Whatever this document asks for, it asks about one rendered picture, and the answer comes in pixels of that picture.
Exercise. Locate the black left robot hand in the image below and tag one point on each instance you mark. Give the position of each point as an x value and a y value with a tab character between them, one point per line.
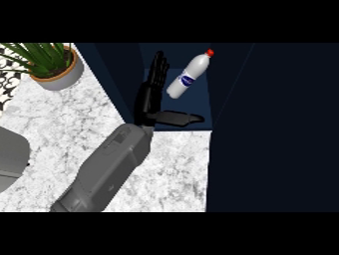
150	96

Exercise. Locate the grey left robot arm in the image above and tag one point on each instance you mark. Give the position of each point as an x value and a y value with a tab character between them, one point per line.
110	162

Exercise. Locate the dark navy cabinet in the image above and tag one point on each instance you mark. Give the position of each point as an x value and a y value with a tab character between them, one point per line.
116	76

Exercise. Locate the white water bottle red cap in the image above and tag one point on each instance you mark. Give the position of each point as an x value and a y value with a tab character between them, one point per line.
187	78

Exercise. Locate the dark navy cabinet door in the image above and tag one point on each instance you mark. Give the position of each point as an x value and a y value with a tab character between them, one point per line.
285	132

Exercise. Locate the grey plant pot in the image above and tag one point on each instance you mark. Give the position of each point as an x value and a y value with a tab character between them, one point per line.
63	79

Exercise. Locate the green leafy plant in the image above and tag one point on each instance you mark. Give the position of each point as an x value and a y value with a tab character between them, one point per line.
47	58

